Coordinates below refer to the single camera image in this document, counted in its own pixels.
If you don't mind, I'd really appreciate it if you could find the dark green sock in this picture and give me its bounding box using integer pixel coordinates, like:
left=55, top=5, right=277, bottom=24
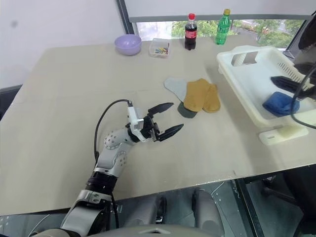
left=177, top=101, right=199, bottom=119

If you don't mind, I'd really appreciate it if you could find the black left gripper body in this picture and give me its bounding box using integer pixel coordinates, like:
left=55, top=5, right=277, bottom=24
left=141, top=112, right=161, bottom=143

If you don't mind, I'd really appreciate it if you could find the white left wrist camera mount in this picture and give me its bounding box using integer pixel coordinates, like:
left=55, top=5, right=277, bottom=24
left=126, top=105, right=146, bottom=143

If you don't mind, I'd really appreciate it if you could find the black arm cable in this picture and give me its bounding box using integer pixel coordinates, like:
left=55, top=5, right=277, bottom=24
left=93, top=99, right=133, bottom=165
left=291, top=63, right=316, bottom=129

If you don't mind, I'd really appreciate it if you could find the grey roller blind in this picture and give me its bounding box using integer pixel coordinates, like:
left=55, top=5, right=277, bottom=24
left=129, top=0, right=316, bottom=23

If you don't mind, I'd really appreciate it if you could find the mustard yellow sock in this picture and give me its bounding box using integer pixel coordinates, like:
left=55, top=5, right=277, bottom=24
left=184, top=78, right=214, bottom=113
left=202, top=83, right=221, bottom=114

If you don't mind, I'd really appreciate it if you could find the purple plastic bowl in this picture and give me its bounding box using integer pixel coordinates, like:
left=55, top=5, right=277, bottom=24
left=114, top=34, right=142, bottom=56

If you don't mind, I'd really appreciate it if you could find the light grey cloth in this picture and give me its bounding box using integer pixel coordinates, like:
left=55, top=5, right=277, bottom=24
left=163, top=77, right=188, bottom=102

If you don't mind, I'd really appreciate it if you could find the grey rounded shape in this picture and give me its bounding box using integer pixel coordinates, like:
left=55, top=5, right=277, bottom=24
left=192, top=189, right=223, bottom=230

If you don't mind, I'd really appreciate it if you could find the green bottle yellow cap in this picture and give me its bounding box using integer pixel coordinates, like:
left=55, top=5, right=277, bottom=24
left=216, top=8, right=232, bottom=45

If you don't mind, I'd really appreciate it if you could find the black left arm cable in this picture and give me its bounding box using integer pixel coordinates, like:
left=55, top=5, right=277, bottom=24
left=93, top=99, right=133, bottom=165

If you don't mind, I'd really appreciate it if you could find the cola bottle red cap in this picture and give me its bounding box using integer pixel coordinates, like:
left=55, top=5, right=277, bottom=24
left=184, top=13, right=199, bottom=51

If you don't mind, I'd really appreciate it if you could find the dark grey furniture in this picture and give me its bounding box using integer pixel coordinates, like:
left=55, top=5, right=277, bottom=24
left=0, top=84, right=23, bottom=119

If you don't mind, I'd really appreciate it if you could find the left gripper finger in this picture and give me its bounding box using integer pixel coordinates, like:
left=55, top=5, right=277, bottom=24
left=147, top=102, right=175, bottom=117
left=158, top=123, right=185, bottom=142

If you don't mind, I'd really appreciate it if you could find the white plastic basket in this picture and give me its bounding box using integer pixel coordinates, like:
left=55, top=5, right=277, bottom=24
left=216, top=45, right=316, bottom=128

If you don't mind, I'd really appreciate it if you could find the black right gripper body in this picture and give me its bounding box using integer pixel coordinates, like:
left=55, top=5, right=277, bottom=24
left=295, top=63, right=316, bottom=100

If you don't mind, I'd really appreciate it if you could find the dark window frame post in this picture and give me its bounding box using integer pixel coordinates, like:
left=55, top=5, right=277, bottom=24
left=116, top=0, right=138, bottom=35

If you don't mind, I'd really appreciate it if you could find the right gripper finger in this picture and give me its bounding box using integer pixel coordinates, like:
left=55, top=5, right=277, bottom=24
left=273, top=82, right=316, bottom=95
left=270, top=76, right=311, bottom=87

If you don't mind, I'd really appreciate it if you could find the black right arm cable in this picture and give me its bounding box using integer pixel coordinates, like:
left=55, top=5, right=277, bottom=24
left=291, top=63, right=316, bottom=129

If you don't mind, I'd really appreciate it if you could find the grey curved body edge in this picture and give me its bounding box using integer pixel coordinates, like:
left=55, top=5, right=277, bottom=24
left=123, top=224, right=205, bottom=237

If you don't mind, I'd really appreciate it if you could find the clear plastic box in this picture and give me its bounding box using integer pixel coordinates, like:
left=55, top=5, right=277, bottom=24
left=148, top=38, right=173, bottom=59

